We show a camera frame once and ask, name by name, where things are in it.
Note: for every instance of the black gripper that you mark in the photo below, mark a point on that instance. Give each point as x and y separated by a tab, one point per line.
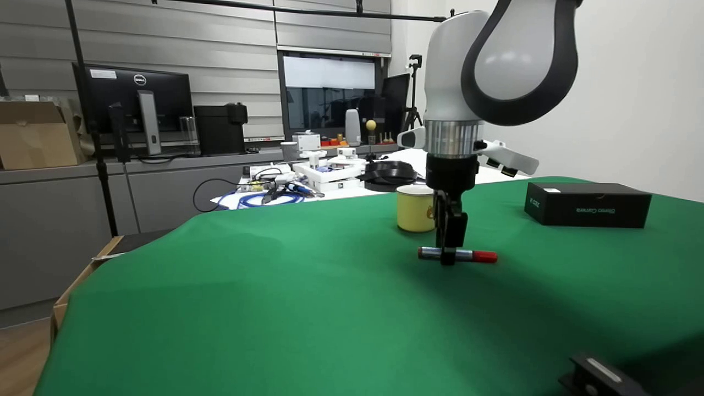
449	176

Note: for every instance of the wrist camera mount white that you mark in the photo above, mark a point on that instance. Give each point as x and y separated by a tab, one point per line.
496	160

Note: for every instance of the black desktop speaker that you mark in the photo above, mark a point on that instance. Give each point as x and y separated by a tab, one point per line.
220	129

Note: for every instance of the red capped marker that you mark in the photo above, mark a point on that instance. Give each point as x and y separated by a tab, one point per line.
454	256

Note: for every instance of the white plastic tray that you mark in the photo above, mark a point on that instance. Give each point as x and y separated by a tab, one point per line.
329	175

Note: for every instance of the cardboard box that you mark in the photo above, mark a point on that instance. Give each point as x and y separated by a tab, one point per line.
36	135

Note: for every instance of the green table cloth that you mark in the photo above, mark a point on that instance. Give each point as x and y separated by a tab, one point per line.
332	301

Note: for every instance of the black device at corner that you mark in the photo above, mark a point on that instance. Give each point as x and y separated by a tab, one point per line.
594	377

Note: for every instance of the black rectangular box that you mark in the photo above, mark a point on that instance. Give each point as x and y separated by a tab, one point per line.
585	205

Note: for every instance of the black computer monitor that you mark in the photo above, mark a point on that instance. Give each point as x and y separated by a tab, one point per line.
132	109

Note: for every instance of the yellow enamel mug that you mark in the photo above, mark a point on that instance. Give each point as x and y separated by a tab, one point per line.
414	207

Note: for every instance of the black camera tripod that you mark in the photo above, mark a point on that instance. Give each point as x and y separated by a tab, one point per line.
412	115

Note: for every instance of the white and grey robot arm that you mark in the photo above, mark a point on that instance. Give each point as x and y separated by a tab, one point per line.
506	66

